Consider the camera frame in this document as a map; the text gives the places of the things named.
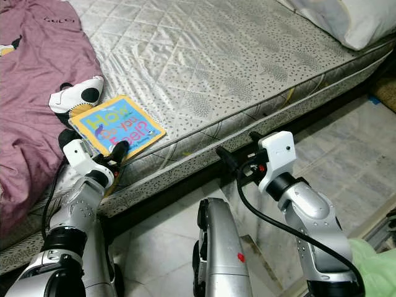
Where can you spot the blue yellow children's book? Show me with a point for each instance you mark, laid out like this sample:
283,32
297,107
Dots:
120,124

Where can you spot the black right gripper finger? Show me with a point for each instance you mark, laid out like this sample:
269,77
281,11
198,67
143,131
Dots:
257,139
230,163

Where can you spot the silver robot leg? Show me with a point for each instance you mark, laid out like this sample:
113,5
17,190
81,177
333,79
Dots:
223,247
108,260

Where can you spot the silver left robot leg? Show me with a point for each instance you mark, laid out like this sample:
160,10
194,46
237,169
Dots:
108,260

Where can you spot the silver right robot leg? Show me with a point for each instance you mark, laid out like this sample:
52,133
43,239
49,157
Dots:
223,247

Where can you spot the blue tape piece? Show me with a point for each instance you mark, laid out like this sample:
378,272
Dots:
374,102

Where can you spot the white pillow with green tree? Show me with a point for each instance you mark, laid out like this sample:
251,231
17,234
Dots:
346,21

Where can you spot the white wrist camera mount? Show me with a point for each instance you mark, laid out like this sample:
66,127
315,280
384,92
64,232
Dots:
80,158
278,154

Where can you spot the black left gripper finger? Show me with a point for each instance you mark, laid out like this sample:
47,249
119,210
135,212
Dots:
121,152

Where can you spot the grey quilted mattress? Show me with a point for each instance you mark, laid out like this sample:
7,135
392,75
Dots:
223,68

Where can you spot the purple cartoon mouse blanket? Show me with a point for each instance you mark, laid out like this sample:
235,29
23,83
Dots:
31,124

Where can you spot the dark bed frame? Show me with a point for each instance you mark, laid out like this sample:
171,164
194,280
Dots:
185,179

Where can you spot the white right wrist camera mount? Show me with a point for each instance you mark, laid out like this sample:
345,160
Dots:
278,154

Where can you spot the brown door mat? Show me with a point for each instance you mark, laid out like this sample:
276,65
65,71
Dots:
383,96

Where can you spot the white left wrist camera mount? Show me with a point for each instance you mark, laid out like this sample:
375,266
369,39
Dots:
80,158

